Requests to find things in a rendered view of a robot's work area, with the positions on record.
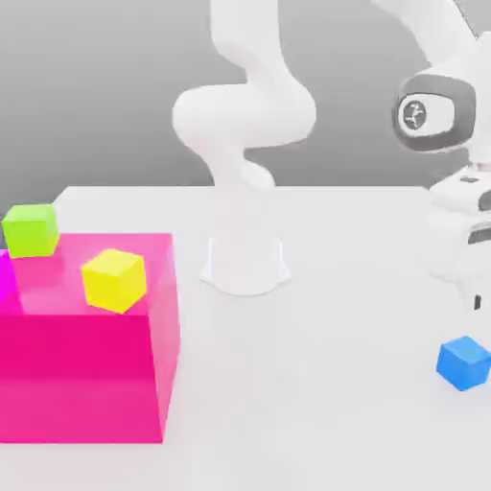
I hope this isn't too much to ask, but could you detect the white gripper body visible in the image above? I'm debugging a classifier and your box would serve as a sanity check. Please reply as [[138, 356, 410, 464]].
[[420, 209, 491, 287]]

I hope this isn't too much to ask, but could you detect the small blue cube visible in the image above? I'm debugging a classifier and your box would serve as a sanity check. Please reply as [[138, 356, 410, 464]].
[[435, 335, 491, 393]]

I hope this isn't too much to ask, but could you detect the small yellow cube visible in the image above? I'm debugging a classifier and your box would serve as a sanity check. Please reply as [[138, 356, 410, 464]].
[[81, 247, 148, 316]]

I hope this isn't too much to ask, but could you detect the small green cube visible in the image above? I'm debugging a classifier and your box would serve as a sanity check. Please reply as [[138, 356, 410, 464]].
[[0, 202, 61, 259]]

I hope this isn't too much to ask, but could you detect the small magenta cube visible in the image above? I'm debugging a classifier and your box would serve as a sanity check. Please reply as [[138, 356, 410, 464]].
[[0, 248, 25, 316]]

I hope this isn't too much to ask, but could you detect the large pink box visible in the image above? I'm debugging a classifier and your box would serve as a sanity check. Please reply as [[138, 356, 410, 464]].
[[0, 231, 182, 445]]

